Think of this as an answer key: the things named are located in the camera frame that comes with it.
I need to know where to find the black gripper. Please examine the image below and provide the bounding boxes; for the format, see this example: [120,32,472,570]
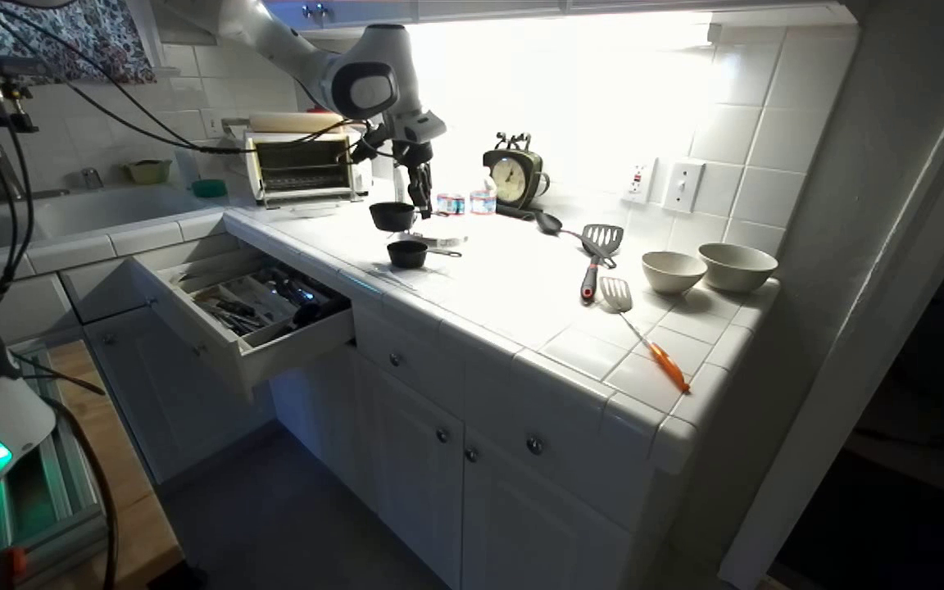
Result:
[388,130,443,222]

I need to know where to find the small black pot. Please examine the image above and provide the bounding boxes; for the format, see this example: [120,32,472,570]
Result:
[368,200,419,237]
[385,237,432,273]

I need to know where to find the pink white carton box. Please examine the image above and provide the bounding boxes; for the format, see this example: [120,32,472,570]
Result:
[432,191,472,218]

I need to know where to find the clear plastic water bottle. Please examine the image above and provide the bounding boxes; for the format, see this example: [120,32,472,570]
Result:
[466,178,497,218]

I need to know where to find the black table clock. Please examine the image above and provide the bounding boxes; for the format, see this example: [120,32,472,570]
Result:
[478,130,553,222]

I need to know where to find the white toaster oven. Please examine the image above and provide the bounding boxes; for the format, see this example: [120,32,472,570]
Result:
[241,110,374,208]

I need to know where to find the black ladle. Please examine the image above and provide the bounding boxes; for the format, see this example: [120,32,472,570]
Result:
[535,206,598,242]

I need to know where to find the drawer cutlery tray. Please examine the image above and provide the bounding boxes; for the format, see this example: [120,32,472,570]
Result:
[176,263,332,348]

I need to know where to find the small teal dish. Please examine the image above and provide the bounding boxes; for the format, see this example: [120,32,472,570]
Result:
[188,178,233,202]

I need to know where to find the under-cabinet strip light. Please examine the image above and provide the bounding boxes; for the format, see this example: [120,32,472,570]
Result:
[402,7,718,70]

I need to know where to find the white open drawer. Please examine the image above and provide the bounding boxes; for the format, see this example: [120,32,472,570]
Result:
[128,228,362,398]

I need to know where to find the small green bowl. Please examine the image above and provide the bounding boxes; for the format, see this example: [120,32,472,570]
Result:
[125,155,176,188]

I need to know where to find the blue upper cabinets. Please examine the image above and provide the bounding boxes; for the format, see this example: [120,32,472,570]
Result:
[153,0,863,30]

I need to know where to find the white sink counter cabinet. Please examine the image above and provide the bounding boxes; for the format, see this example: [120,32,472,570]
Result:
[0,184,278,488]

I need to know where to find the white lower cabinets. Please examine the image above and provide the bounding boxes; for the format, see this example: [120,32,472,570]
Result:
[264,306,704,590]

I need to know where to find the blue floral curtain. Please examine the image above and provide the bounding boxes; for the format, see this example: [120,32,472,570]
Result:
[0,0,162,89]

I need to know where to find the robot mounting stand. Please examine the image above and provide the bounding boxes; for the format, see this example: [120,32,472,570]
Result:
[0,414,111,584]

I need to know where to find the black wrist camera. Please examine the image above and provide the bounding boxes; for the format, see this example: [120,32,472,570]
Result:
[347,115,400,168]

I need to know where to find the slotted spatula red handle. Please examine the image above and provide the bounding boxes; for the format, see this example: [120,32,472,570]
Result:
[575,218,629,310]

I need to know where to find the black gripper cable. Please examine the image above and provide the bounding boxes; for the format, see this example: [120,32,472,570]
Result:
[41,61,378,158]

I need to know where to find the orange handled screwdriver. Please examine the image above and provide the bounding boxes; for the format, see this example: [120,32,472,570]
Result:
[619,310,694,398]

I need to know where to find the black floor cable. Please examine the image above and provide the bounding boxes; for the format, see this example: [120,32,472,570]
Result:
[8,355,125,590]

